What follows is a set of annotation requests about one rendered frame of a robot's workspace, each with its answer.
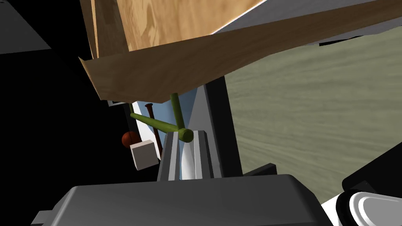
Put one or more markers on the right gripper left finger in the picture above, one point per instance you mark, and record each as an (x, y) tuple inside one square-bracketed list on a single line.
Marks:
[(169, 157)]

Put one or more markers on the white cube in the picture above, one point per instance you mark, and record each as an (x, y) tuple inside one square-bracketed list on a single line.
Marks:
[(143, 154)]

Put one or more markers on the light wooden cupboard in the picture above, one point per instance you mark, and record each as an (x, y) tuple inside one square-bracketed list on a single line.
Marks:
[(163, 22)]

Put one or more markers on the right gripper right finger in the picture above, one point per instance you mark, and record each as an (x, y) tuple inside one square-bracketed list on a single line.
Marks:
[(204, 157)]

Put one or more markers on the brown wooden cupboard door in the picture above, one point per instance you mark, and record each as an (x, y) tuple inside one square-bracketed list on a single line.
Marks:
[(194, 66)]

